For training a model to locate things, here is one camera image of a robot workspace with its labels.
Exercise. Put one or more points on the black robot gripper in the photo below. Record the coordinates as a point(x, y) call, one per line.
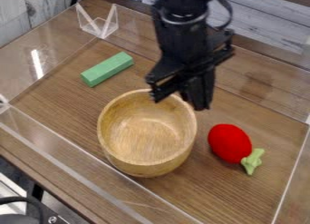
point(194, 47)

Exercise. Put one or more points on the red plush strawberry toy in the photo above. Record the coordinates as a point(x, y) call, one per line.
point(231, 145)

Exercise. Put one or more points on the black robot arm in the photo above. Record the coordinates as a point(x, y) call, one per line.
point(194, 47)

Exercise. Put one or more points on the green rectangular block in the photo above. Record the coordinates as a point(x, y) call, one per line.
point(101, 71)

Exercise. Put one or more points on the wooden bowl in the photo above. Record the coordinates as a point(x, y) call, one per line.
point(145, 136)

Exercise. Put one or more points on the clear acrylic corner bracket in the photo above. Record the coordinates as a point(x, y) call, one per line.
point(97, 27)

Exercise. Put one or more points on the black metal frame with screw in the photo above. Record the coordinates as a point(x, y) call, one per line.
point(52, 217)

